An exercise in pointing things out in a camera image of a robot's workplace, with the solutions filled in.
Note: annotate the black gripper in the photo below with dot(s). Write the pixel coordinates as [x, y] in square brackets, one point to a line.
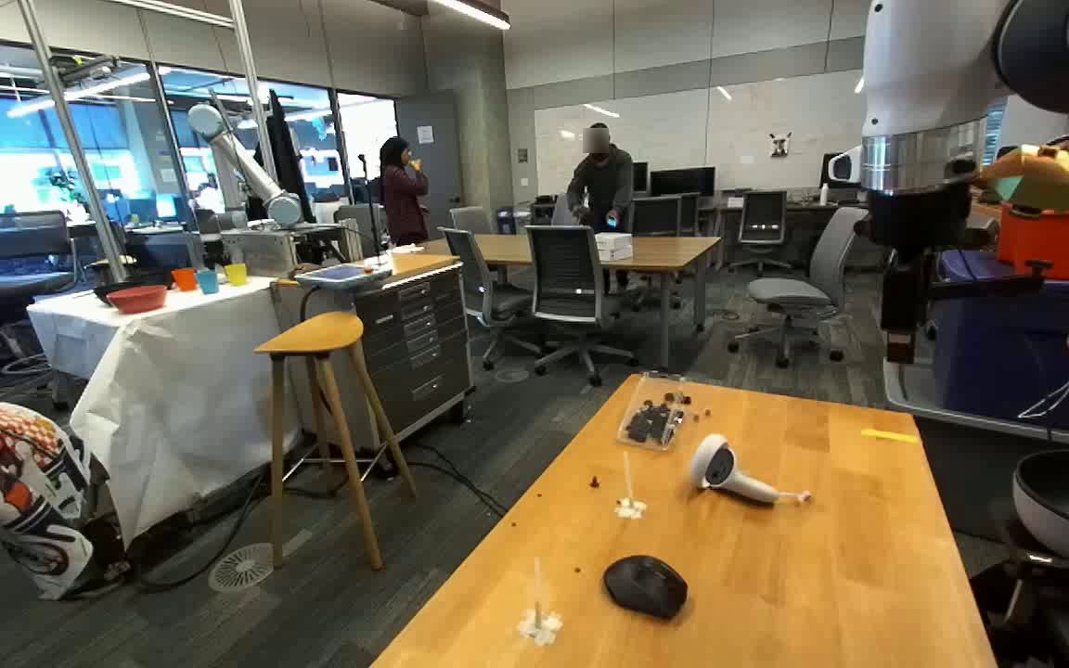
[918, 225]

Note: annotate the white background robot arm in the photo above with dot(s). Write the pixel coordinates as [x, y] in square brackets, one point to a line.
[241, 159]

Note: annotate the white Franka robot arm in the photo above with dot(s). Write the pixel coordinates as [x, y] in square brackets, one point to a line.
[918, 75]

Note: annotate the light grey office chair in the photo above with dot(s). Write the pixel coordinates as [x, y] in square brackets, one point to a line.
[806, 292]

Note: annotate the orange box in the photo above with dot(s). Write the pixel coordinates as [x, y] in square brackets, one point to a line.
[1058, 242]

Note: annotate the wooden meeting desk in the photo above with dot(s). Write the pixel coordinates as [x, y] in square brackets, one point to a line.
[665, 255]

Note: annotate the black computer monitor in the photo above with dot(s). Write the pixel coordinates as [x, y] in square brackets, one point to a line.
[683, 182]

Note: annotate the person in dark jacket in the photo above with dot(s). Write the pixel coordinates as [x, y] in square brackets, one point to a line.
[601, 179]

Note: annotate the black mesh office chair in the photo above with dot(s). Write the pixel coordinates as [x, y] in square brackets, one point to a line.
[566, 278]

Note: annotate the grey drawer cabinet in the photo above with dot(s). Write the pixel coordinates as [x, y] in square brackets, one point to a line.
[418, 339]

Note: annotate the person in maroon top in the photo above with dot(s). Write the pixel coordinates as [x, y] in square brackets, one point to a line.
[404, 198]

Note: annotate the wooden bar stool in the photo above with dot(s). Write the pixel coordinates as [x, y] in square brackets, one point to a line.
[314, 334]

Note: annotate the clear plastic container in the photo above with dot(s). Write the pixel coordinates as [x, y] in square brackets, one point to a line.
[261, 250]

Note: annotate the yellow cup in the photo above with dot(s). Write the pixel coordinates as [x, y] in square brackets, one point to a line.
[237, 273]

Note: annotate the blue cup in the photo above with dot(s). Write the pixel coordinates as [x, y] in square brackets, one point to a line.
[209, 278]

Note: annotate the orange cup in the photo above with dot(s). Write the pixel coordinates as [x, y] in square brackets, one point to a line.
[183, 278]

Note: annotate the table with white cloth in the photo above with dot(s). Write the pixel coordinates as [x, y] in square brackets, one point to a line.
[175, 384]

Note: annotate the red bowl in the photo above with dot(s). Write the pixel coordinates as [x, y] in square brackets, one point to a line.
[135, 298]

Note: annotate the orange white printed cloth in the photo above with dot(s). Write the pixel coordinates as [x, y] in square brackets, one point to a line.
[9, 488]

